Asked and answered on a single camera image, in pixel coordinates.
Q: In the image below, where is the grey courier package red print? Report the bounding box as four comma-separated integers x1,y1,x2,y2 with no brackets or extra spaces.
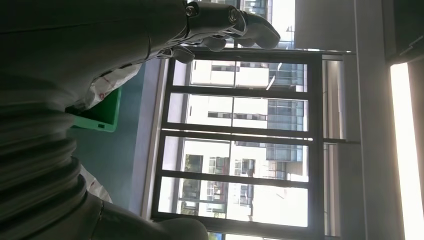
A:
74,62,143,112
79,164,114,204

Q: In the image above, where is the green plastic basket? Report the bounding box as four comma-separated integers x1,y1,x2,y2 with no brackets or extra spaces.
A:
66,86,122,133

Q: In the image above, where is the bright ceiling light panel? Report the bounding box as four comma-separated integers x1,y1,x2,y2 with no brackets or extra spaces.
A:
390,62,424,240

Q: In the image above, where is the black window frame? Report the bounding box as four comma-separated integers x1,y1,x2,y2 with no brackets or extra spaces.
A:
150,0,327,240

